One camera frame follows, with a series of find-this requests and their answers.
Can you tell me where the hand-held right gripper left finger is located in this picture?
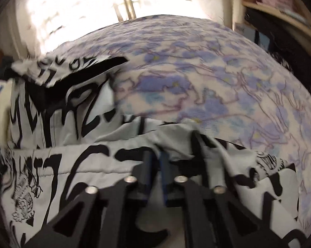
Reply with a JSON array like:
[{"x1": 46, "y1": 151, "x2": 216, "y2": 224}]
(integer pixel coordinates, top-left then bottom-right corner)
[{"x1": 24, "y1": 151, "x2": 156, "y2": 248}]

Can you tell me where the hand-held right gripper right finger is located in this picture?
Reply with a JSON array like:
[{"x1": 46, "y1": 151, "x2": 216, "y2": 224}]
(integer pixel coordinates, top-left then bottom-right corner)
[{"x1": 159, "y1": 151, "x2": 285, "y2": 248}]

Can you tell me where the white black lettered jacket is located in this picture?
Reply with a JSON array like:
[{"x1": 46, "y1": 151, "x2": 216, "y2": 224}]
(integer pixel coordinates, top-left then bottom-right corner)
[{"x1": 0, "y1": 55, "x2": 307, "y2": 248}]

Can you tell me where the purple cat print blanket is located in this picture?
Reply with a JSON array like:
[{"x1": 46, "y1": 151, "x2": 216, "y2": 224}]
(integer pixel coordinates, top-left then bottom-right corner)
[{"x1": 45, "y1": 15, "x2": 311, "y2": 238}]

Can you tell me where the white black cardboard box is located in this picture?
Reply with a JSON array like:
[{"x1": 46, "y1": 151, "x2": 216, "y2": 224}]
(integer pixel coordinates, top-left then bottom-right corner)
[{"x1": 234, "y1": 22, "x2": 256, "y2": 42}]

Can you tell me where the wooden bookshelf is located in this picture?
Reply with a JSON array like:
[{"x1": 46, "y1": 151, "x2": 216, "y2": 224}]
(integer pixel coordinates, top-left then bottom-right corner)
[{"x1": 233, "y1": 0, "x2": 311, "y2": 58}]

